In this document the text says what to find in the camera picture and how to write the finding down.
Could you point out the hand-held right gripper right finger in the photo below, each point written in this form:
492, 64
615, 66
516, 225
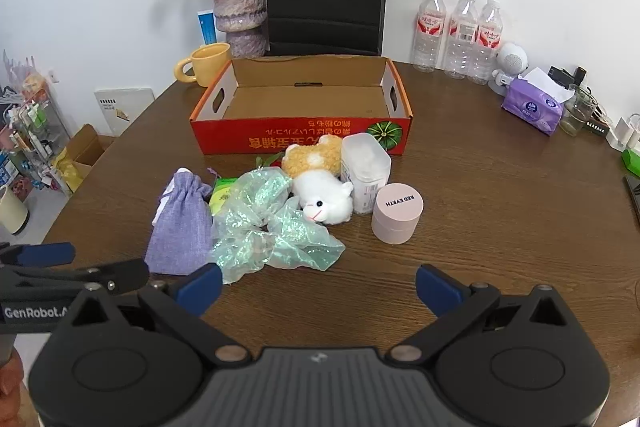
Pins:
440, 289

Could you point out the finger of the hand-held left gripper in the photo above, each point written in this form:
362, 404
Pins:
45, 253
115, 274

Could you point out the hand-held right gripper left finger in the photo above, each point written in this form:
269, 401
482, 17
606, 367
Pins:
200, 287

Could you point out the pink round jar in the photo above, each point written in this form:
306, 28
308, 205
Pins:
397, 217

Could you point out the iridescent organza bag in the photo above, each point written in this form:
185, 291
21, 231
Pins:
260, 227

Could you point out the green tissue packet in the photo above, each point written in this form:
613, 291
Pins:
220, 197

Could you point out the translucent cotton swab container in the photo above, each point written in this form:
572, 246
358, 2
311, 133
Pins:
367, 167

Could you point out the yellow and white plush toy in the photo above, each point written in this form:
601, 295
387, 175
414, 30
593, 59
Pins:
320, 202

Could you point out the red cardboard box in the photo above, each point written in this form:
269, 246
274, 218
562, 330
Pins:
300, 102

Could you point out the wooden desktop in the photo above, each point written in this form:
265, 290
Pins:
475, 197

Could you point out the person's left hand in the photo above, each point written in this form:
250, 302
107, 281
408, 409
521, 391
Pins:
9, 379

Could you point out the white waste bin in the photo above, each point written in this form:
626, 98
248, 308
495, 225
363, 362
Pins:
11, 212

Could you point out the brown cardboard carton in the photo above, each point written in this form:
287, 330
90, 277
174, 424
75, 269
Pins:
82, 157

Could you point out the purple tissue pack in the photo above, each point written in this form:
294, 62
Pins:
530, 107

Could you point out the dark phone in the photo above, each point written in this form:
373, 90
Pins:
634, 197

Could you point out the clear glass cup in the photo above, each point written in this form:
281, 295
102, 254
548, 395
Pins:
575, 117

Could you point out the yellow mug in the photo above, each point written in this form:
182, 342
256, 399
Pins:
210, 62

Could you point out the dark small box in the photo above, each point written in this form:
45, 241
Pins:
597, 126

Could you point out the green plastic object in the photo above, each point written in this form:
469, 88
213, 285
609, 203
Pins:
632, 162

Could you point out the white charger plugs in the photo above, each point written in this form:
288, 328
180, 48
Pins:
625, 132

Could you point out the white round speaker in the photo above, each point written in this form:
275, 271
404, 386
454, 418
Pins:
512, 57

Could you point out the clear water bottle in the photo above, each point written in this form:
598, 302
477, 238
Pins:
429, 32
487, 47
461, 42

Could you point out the black small device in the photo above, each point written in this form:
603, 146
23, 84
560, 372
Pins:
562, 74

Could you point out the blue ointment tube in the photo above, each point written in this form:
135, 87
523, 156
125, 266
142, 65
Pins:
207, 27

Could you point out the purple textured vase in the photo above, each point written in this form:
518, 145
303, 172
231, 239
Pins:
237, 7

